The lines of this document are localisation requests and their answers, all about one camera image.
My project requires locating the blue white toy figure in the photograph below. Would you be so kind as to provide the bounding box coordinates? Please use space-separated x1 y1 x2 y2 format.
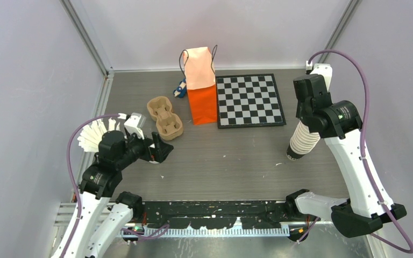
173 79 187 98

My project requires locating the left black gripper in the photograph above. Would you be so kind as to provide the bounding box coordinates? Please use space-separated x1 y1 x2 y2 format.
117 128 173 168

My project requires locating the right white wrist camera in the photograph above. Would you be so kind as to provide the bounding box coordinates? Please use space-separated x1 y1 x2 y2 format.
305 61 333 91

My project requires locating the stack of white paper cups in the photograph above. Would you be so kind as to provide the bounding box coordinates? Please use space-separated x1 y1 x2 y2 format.
286 121 321 160

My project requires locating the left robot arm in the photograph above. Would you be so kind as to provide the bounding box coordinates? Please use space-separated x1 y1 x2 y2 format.
52 131 174 257

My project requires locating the orange paper bag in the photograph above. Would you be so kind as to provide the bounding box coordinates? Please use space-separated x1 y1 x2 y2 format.
179 46 217 125

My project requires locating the black white checkerboard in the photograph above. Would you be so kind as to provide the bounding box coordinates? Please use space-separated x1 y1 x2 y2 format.
216 74 287 129

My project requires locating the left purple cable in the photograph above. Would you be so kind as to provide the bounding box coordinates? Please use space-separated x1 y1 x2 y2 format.
58 113 128 258

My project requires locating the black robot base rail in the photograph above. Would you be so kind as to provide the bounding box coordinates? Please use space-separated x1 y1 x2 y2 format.
123 200 316 230

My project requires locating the brown pulp cup carrier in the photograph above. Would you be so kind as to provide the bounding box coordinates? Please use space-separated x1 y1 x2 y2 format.
147 96 184 141

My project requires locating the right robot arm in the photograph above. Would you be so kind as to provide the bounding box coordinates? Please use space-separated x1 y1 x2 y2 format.
285 63 407 238

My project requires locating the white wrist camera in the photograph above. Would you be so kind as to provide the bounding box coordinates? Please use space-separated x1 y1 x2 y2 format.
124 112 146 140
305 61 333 91

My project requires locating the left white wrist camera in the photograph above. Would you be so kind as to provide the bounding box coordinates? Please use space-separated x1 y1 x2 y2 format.
124 112 146 140

